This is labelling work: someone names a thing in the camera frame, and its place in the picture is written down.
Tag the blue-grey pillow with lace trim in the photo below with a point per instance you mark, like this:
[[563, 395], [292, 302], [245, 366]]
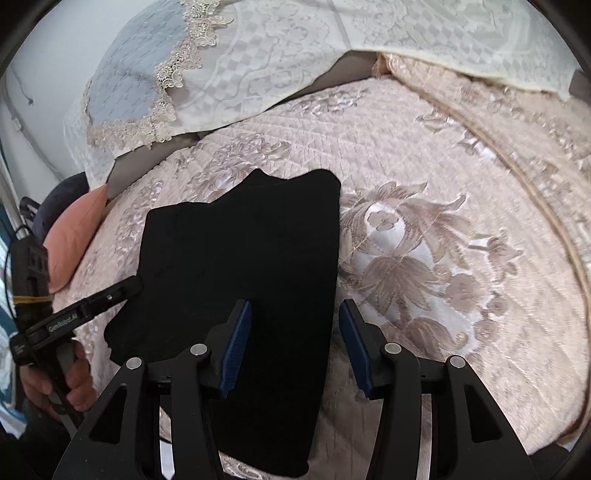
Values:
[[124, 78]]

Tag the pink quilted floral bedspread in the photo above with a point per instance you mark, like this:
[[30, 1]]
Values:
[[461, 207]]

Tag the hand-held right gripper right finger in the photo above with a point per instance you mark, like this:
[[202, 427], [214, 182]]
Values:
[[358, 350]]

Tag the dark navy cushion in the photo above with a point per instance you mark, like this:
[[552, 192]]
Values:
[[60, 194]]

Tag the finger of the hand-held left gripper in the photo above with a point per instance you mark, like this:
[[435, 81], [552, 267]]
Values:
[[115, 290]]

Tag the person's left hand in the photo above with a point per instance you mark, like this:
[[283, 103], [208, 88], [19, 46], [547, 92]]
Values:
[[78, 378]]

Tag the black pants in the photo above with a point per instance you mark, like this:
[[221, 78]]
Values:
[[258, 240]]

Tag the white lace cover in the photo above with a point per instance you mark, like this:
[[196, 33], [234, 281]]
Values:
[[286, 55]]

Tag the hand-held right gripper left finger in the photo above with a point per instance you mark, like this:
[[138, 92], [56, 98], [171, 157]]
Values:
[[235, 341]]

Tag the salmon pink cushion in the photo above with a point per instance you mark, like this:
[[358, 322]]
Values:
[[69, 235]]

